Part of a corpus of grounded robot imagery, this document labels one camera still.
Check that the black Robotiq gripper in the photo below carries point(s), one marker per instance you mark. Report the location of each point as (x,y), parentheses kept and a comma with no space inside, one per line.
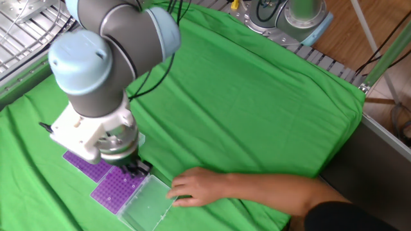
(125,160)

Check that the purple rack pipette tip box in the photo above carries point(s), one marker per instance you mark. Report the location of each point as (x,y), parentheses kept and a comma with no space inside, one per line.
(90,168)
(112,192)

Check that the person's right forearm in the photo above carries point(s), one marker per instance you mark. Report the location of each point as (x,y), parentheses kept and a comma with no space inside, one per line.
(282,192)

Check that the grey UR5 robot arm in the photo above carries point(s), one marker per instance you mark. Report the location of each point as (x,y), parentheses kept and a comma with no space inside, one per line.
(128,38)

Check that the person's right hand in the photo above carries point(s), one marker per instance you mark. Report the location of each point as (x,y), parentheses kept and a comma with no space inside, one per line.
(199,187)

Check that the green table cloth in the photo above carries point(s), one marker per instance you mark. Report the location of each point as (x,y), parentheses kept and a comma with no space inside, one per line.
(241,106)

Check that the yellow plastic item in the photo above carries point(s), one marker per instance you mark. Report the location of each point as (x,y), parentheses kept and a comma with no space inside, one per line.
(235,4)

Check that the black shirt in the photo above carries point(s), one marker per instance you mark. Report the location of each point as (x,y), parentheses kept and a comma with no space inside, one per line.
(346,218)

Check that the white thin rod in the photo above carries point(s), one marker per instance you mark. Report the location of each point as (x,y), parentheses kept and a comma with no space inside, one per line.
(371,41)

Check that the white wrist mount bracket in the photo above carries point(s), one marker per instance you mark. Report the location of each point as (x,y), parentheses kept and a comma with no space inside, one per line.
(77,134)

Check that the aluminium frame beam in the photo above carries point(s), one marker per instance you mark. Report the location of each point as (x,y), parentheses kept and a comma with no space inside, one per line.
(388,57)

